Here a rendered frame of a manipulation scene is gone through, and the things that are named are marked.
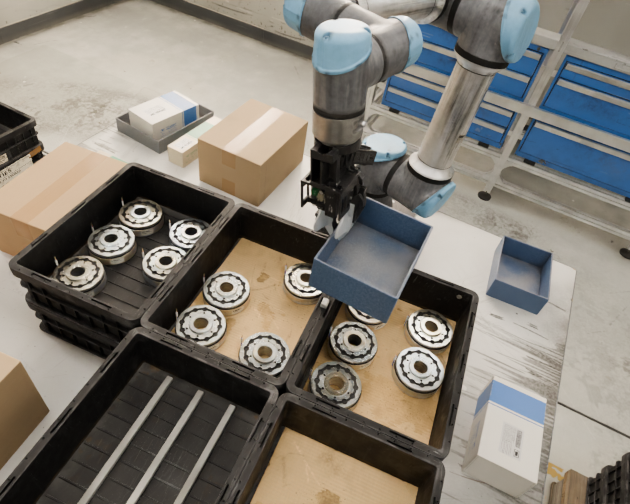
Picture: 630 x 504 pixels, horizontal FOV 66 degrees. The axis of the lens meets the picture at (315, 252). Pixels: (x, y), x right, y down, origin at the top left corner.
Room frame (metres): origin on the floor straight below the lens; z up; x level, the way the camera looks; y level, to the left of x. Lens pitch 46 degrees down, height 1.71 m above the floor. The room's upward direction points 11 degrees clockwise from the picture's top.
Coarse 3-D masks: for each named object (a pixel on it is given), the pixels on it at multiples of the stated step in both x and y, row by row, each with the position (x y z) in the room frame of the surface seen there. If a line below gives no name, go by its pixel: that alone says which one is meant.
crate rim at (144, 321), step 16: (240, 208) 0.85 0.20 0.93; (256, 208) 0.85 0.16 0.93; (224, 224) 0.78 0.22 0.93; (288, 224) 0.82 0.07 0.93; (208, 240) 0.72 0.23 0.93; (192, 256) 0.66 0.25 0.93; (160, 304) 0.53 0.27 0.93; (144, 320) 0.49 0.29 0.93; (176, 336) 0.47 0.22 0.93; (304, 336) 0.52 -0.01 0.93; (208, 352) 0.45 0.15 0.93; (240, 368) 0.43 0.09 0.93; (288, 368) 0.45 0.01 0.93; (272, 384) 0.41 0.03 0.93
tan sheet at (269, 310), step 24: (240, 240) 0.83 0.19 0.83; (240, 264) 0.75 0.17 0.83; (264, 264) 0.77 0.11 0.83; (288, 264) 0.79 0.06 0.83; (264, 288) 0.70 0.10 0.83; (240, 312) 0.62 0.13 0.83; (264, 312) 0.63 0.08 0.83; (288, 312) 0.64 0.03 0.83; (240, 336) 0.56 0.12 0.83; (288, 336) 0.58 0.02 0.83
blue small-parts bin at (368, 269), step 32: (384, 224) 0.70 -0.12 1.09; (416, 224) 0.69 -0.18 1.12; (320, 256) 0.56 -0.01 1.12; (352, 256) 0.62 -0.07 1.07; (384, 256) 0.64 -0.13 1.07; (416, 256) 0.59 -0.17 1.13; (320, 288) 0.53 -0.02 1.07; (352, 288) 0.51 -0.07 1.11; (384, 288) 0.56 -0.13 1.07; (384, 320) 0.49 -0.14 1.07
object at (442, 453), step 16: (416, 272) 0.75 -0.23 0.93; (464, 288) 0.73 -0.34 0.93; (320, 320) 0.57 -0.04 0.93; (464, 336) 0.60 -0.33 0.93; (304, 352) 0.49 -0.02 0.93; (464, 352) 0.56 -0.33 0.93; (464, 368) 0.52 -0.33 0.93; (288, 384) 0.42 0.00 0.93; (320, 400) 0.40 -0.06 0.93; (352, 416) 0.38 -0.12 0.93; (448, 416) 0.42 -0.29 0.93; (384, 432) 0.37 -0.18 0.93; (448, 432) 0.39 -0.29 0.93; (416, 448) 0.35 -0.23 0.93; (432, 448) 0.35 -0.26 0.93; (448, 448) 0.36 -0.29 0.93
